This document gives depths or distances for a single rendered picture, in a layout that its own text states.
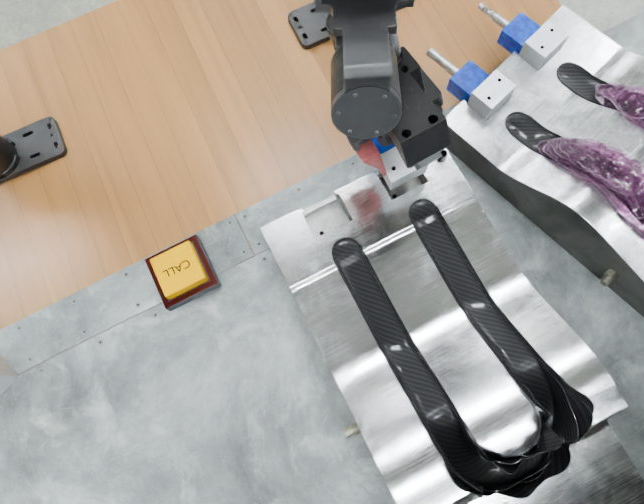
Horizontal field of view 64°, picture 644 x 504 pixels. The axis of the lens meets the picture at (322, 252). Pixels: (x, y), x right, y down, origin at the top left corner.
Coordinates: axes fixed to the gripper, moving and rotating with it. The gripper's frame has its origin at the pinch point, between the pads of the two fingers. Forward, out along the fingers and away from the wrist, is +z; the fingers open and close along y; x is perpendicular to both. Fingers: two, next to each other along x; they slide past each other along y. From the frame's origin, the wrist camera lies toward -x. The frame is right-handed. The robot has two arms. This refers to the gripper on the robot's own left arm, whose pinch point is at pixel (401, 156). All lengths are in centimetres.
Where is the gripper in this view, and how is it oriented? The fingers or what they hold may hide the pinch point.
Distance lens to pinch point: 61.8
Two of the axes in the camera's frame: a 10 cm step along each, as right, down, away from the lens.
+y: 8.8, -4.7, -0.7
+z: 3.2, 4.8, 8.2
